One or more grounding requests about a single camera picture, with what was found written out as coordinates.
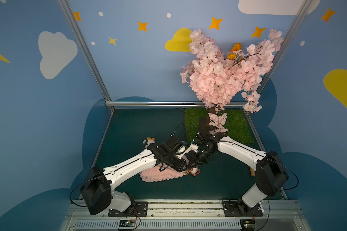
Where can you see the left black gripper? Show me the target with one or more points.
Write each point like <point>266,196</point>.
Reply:
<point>179,163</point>

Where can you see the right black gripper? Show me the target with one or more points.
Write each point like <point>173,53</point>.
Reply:
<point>195,157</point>

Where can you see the white orange duck plush charm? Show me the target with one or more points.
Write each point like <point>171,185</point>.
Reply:
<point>148,141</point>

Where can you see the pink fluffy knitted bag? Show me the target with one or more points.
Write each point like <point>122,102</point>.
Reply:
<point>161,173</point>

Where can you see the white red kitty plush charm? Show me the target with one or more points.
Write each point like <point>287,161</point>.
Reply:
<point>195,171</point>

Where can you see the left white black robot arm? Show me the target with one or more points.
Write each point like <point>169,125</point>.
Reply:
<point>98,190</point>

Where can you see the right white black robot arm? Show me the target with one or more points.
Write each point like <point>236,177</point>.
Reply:
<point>270,172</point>

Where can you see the green artificial grass mat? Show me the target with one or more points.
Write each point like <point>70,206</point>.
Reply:
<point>237,125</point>

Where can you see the yellow toy shovel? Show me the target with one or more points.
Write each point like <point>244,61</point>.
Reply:
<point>252,172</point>

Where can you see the pink cherry blossom tree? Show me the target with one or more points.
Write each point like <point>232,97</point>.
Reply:
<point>216,77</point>

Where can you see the left green circuit board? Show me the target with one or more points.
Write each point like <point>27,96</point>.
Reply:
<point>127,224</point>

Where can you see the green circuit board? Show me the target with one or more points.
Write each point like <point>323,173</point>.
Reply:
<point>247,225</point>
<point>127,224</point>

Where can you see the right green circuit board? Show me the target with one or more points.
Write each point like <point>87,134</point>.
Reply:
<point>247,225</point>

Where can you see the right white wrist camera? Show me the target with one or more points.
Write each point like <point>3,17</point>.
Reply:
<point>192,147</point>

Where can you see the dark tree base plate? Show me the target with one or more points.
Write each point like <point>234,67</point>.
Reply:
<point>204,126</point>

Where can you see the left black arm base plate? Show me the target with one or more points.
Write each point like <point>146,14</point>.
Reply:
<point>135,209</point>

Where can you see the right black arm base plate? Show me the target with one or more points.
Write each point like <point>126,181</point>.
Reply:
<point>234,209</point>

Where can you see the aluminium cage frame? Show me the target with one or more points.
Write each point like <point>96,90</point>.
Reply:
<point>167,94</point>

